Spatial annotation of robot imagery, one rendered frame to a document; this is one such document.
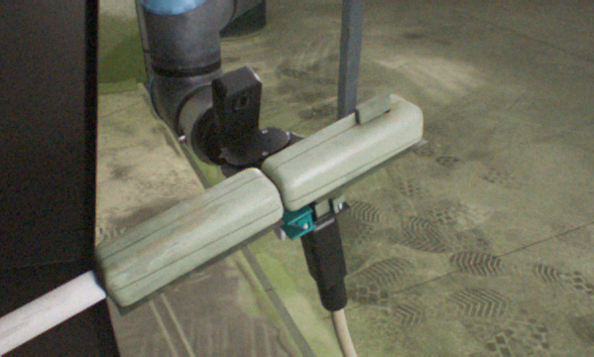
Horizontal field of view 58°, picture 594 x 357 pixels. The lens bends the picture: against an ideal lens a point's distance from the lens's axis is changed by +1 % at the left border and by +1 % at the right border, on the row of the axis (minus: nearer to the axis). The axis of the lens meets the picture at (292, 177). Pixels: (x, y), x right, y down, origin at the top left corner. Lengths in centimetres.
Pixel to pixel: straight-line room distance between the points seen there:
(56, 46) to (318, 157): 29
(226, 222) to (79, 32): 27
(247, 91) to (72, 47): 18
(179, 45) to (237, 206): 29
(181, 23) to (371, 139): 30
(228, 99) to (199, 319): 73
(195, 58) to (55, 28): 17
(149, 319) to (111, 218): 40
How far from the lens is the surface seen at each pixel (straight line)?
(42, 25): 59
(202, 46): 68
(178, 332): 117
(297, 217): 46
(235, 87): 52
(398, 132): 48
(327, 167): 45
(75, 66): 60
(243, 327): 116
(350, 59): 169
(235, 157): 55
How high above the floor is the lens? 90
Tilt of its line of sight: 32 degrees down
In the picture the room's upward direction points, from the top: straight up
